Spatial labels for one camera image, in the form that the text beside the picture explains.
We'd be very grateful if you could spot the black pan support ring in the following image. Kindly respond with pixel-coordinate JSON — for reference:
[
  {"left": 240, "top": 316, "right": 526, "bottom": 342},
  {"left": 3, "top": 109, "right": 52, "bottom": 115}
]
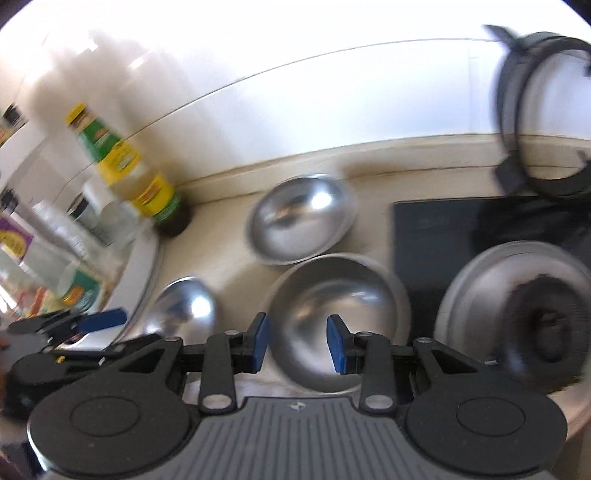
[{"left": 482, "top": 23, "right": 591, "bottom": 199}]

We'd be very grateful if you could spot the green yellow label sauce bottle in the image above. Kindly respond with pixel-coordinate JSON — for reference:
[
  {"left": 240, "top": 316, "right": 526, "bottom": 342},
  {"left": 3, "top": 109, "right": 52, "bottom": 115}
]
[{"left": 65, "top": 104, "right": 191, "bottom": 238}]

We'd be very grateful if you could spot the purple label sauce bottle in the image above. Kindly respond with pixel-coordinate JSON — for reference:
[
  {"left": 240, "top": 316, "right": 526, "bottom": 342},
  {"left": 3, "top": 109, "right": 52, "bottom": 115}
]
[{"left": 0, "top": 203, "right": 109, "bottom": 319}]

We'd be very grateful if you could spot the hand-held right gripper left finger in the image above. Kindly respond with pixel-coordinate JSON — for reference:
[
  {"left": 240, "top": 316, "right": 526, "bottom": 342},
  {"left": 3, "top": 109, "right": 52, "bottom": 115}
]
[{"left": 115, "top": 313, "right": 271, "bottom": 414}]

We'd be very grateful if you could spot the steel stove burner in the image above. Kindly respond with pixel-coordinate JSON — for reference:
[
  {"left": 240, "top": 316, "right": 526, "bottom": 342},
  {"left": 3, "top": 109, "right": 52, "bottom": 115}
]
[{"left": 434, "top": 240, "right": 591, "bottom": 398}]

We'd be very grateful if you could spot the steel bowl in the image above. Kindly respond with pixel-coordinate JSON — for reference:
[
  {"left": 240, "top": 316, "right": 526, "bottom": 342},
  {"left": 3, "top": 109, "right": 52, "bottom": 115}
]
[
  {"left": 267, "top": 253, "right": 411, "bottom": 393},
  {"left": 142, "top": 276, "right": 219, "bottom": 344},
  {"left": 247, "top": 173, "right": 358, "bottom": 266}
]

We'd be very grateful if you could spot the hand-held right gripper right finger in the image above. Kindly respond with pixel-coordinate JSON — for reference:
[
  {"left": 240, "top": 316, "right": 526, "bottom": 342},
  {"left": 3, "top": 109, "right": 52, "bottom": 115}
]
[{"left": 325, "top": 314, "right": 481, "bottom": 414}]

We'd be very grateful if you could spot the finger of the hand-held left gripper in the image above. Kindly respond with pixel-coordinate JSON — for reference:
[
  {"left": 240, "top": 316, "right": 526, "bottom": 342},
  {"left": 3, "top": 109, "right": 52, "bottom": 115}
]
[
  {"left": 7, "top": 308, "right": 127, "bottom": 347},
  {"left": 9, "top": 336, "right": 164, "bottom": 386}
]

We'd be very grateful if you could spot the white two-tier round rack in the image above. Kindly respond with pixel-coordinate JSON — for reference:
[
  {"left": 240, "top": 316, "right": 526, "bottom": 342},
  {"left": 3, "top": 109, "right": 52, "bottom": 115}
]
[{"left": 0, "top": 104, "right": 163, "bottom": 347}]

